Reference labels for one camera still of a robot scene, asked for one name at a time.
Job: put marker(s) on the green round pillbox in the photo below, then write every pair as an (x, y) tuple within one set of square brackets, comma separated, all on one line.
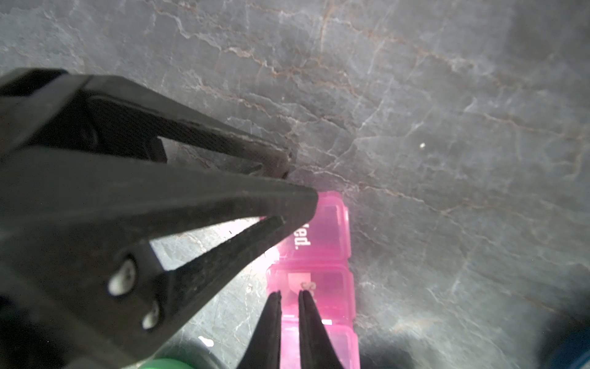
[(165, 363)]

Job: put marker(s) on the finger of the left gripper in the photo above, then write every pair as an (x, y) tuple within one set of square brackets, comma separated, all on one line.
[(81, 285), (112, 115)]

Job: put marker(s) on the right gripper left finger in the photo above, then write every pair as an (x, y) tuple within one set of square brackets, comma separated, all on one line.
[(264, 349)]

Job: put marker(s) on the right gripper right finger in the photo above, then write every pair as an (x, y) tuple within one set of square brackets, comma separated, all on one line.
[(316, 350)]

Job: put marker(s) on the pink pillbox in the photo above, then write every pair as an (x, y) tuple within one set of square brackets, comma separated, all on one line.
[(315, 258)]

